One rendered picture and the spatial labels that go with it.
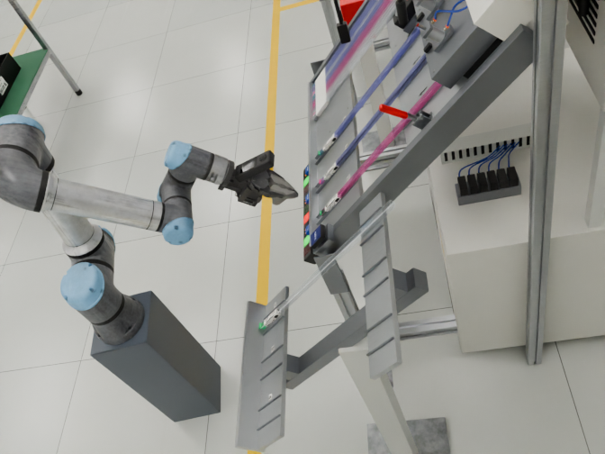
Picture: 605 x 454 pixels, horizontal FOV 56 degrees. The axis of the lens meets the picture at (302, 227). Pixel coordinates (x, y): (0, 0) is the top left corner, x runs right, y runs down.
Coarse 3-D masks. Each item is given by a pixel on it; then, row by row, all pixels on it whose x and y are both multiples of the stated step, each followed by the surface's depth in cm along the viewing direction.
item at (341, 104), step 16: (352, 80) 161; (336, 96) 166; (352, 96) 156; (336, 112) 162; (320, 128) 170; (336, 128) 159; (352, 128) 149; (320, 144) 166; (336, 144) 155; (320, 160) 161; (336, 160) 152; (352, 160) 143; (320, 176) 159; (336, 176) 149; (320, 192) 155; (336, 192) 146; (352, 192) 137; (320, 208) 152; (336, 208) 143
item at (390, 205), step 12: (384, 204) 101; (384, 216) 101; (360, 228) 106; (372, 228) 104; (348, 240) 109; (360, 240) 107; (336, 252) 112; (324, 264) 115; (312, 276) 118; (300, 288) 121; (288, 300) 124; (276, 312) 128
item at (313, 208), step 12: (312, 84) 186; (312, 120) 174; (312, 132) 171; (312, 144) 167; (312, 156) 164; (312, 168) 161; (312, 180) 158; (312, 192) 155; (312, 204) 152; (312, 216) 150; (312, 228) 147
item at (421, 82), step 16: (400, 32) 141; (416, 48) 130; (400, 64) 135; (400, 80) 133; (416, 80) 126; (432, 80) 120; (464, 80) 109; (400, 96) 130; (416, 96) 124; (432, 96) 117; (448, 96) 112; (416, 128) 119
